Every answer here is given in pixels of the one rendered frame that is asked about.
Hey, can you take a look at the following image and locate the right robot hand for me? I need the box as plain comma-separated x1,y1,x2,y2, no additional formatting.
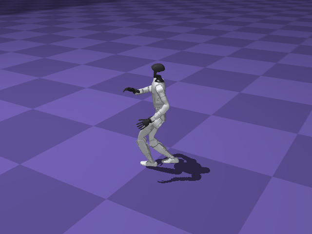
123,87,140,94

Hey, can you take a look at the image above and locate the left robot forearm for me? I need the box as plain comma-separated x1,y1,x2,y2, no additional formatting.
150,105,168,121

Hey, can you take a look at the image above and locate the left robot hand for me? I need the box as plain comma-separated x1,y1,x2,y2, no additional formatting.
137,116,154,130

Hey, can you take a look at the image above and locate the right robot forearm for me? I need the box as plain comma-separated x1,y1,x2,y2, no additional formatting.
135,86,149,95

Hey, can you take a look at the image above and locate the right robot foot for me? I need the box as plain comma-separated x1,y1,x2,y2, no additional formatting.
161,157,179,163

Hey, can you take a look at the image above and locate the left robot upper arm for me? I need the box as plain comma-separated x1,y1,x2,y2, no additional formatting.
156,85,170,110

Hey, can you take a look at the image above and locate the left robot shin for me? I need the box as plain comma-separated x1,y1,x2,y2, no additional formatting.
136,139,154,163

